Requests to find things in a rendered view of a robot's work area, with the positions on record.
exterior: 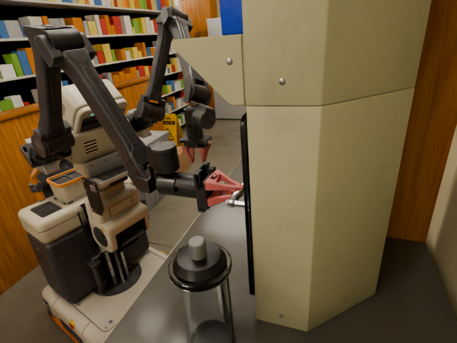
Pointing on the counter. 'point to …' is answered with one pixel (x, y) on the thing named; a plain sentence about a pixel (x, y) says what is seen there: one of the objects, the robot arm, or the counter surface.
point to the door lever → (235, 199)
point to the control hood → (217, 63)
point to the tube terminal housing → (325, 145)
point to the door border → (249, 203)
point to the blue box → (231, 17)
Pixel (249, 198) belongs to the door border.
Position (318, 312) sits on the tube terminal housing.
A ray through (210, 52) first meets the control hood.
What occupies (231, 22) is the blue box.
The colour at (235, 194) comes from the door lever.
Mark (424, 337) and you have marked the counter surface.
